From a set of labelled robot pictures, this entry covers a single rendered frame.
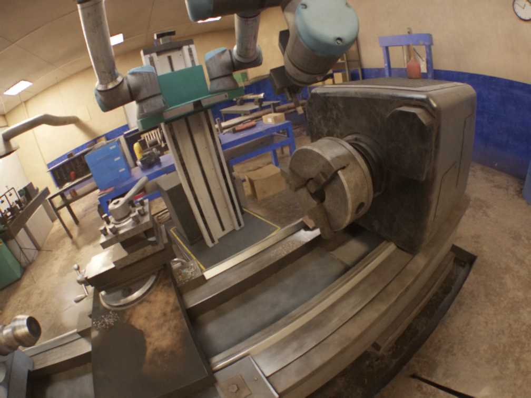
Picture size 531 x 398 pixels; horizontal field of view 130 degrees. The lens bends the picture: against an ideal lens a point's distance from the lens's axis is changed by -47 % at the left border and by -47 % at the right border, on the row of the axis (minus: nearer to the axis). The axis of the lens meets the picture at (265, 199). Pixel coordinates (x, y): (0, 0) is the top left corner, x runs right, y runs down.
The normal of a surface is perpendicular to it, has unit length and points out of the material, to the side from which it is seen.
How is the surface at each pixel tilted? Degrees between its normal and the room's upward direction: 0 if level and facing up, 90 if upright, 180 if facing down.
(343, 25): 75
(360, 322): 0
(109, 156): 90
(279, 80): 70
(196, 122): 90
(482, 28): 90
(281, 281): 13
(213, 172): 90
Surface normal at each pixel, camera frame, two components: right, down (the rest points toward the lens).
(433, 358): -0.20, -0.85
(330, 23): 0.07, 0.23
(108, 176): 0.50, 0.34
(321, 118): -0.84, 0.40
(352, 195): 0.45, 0.14
